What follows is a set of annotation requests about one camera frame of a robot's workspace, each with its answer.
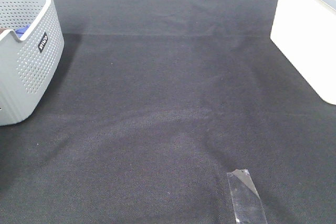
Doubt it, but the brown towel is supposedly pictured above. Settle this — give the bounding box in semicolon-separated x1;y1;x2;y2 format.
0;28;8;34

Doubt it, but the black table cloth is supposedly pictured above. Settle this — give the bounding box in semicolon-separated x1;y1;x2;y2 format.
1;0;335;223

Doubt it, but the clear tape strip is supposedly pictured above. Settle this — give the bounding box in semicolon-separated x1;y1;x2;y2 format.
227;169;267;224

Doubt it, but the grey perforated laundry basket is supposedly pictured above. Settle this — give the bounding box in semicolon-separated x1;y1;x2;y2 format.
1;0;65;126

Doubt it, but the white storage box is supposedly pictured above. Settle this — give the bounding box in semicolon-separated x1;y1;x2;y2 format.
270;0;335;104

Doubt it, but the blue cloth in basket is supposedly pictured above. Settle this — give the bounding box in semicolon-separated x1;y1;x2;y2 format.
15;25;30;38

